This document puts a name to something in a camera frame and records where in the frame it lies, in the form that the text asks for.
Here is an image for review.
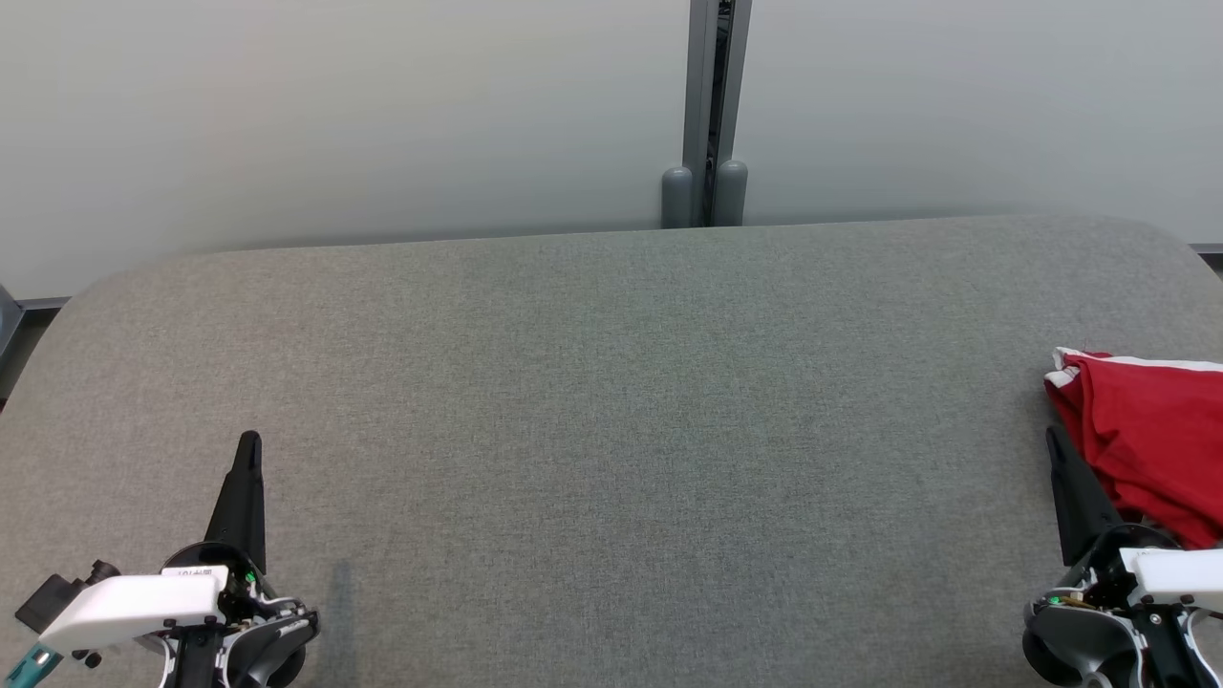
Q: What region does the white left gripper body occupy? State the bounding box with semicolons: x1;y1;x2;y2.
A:
38;542;267;656

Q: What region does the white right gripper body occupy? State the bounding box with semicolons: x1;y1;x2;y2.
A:
1080;528;1223;613

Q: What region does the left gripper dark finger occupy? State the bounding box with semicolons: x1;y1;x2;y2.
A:
205;431;267;574

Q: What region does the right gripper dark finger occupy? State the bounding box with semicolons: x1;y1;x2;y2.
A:
1045;426;1124;572

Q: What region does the red shorts white trim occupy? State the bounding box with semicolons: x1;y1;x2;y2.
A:
1048;355;1223;550

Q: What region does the grey fabric sofa surface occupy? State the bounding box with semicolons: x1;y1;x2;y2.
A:
0;215;1223;688

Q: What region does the teal left camera connector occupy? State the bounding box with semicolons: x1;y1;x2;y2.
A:
0;642;63;688

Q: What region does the grey cylindrical post cap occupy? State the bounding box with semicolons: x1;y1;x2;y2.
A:
661;167;694;229
713;160;749;227

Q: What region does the grey metal partition post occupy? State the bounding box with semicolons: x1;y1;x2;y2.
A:
682;0;753;228

